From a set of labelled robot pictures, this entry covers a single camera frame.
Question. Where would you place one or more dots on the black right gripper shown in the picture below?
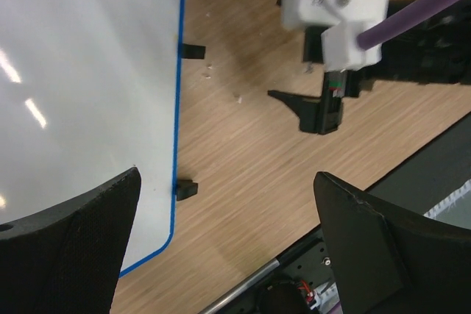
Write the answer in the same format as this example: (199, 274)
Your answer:
(437, 51)

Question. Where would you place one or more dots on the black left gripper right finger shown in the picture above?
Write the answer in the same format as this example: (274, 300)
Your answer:
(386, 259)

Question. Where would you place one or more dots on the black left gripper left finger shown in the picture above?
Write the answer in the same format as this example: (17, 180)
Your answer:
(67, 258)

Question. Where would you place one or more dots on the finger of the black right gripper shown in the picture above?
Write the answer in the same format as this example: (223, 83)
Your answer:
(294, 106)

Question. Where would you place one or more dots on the blue framed whiteboard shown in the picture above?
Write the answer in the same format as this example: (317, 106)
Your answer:
(89, 89)

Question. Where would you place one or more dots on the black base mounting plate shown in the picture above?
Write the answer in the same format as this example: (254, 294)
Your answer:
(301, 280)

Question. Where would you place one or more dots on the white slotted cable duct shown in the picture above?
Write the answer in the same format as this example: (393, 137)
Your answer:
(455, 209)

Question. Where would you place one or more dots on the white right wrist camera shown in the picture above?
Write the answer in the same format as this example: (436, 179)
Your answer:
(343, 21)

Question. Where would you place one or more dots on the metal wire whiteboard stand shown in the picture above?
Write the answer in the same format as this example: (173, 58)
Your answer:
(192, 83)

